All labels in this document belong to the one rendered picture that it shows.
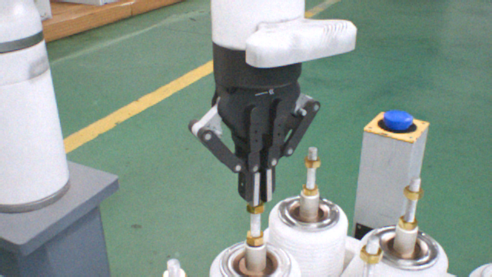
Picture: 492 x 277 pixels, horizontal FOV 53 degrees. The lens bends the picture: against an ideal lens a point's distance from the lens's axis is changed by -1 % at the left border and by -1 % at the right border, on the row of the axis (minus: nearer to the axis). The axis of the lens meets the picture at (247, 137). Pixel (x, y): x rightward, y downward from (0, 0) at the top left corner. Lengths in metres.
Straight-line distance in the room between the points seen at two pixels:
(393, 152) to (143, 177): 0.68
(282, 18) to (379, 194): 0.40
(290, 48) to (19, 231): 0.34
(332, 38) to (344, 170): 0.87
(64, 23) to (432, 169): 1.82
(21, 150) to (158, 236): 0.51
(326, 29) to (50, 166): 0.33
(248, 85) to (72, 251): 0.31
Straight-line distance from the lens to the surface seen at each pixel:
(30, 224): 0.55
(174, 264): 0.40
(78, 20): 2.57
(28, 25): 0.51
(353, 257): 0.68
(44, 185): 0.56
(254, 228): 0.50
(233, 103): 0.41
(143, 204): 1.10
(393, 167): 0.70
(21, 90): 0.52
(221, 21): 0.39
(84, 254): 0.61
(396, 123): 0.69
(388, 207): 0.73
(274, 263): 0.53
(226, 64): 0.39
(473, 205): 1.18
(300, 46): 0.35
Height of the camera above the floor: 0.60
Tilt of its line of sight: 26 degrees down
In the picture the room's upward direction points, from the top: straight up
